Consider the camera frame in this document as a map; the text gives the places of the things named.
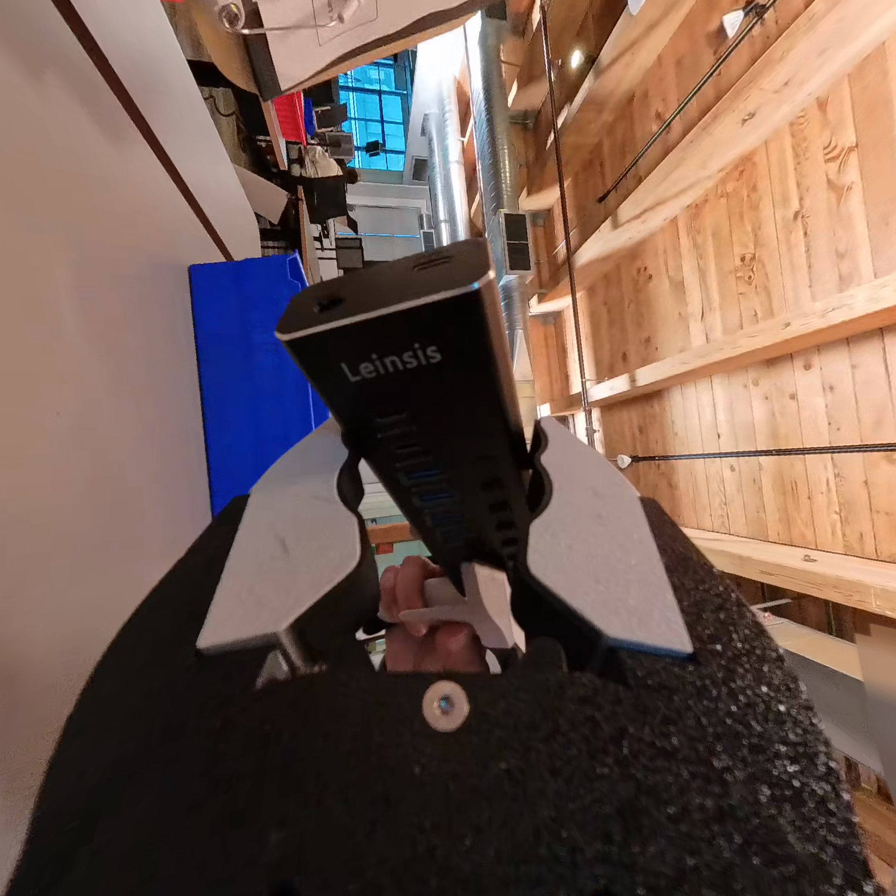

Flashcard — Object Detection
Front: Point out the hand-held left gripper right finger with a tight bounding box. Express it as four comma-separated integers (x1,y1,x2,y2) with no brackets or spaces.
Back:
513,416,699,667

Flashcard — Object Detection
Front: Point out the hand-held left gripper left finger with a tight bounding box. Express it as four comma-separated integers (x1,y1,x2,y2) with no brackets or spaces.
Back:
196,419,385,657

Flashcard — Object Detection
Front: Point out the black usb hub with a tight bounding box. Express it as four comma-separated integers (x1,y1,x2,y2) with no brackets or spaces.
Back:
275,238,536,596

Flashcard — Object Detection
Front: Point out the person's right hand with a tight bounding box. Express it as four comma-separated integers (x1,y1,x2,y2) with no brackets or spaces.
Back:
377,556,492,674

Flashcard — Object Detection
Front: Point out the blue plastic bin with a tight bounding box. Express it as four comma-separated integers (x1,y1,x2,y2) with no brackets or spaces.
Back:
188,252,331,519

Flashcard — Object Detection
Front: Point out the black ceiling rod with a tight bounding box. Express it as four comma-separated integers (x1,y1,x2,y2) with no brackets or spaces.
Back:
597,0,779,204
617,442,896,469

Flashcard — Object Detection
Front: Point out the white vent box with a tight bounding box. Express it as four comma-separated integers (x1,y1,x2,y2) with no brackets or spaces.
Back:
500,209,537,275

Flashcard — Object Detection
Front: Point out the thin metal ceiling pipe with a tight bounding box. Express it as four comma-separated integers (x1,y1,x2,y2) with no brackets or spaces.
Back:
538,0,602,449

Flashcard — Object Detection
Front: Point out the white slanted panel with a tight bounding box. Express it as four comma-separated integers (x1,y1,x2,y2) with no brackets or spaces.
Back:
233,163,290,222

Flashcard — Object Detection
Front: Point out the red plastic bin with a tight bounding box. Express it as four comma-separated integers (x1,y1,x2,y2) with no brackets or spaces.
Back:
271,91,309,146

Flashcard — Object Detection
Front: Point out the large paned window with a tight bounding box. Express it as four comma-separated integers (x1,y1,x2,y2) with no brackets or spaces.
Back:
339,59,415,173

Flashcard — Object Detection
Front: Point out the pale board with paper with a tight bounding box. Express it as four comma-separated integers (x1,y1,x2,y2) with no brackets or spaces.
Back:
245,0,491,99

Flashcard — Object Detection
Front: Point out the small silver air duct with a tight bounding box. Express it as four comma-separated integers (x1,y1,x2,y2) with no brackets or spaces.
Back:
422,77,471,247

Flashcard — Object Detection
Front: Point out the large silver air duct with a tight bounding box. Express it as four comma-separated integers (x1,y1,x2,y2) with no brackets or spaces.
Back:
470,10,541,396

